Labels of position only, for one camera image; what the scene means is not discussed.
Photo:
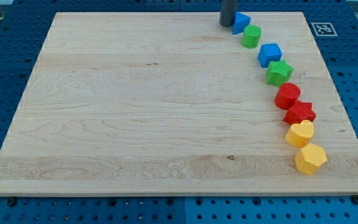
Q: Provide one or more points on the green star block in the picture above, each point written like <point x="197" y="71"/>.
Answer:
<point x="278" y="72"/>

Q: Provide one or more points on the green cylinder block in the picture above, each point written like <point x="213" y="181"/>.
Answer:
<point x="251" y="36"/>

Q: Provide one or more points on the red cylinder block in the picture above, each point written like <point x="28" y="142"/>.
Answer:
<point x="287" y="96"/>

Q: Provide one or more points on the yellow heart block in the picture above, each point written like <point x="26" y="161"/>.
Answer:
<point x="299" y="134"/>

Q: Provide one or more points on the light wooden board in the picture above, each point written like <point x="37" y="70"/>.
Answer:
<point x="170" y="103"/>

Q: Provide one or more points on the yellow hexagon block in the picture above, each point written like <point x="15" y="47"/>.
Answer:
<point x="310" y="158"/>

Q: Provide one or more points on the blue triangle block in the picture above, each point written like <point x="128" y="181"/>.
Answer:
<point x="241" y="21"/>

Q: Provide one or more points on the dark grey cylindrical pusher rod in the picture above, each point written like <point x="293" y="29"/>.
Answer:
<point x="227" y="12"/>

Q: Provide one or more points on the white fiducial marker tag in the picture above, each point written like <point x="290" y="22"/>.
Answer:
<point x="324" y="29"/>

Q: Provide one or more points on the red star block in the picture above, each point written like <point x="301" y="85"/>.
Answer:
<point x="299" y="112"/>

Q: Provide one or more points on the blue cube block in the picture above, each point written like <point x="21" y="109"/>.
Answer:
<point x="268" y="53"/>

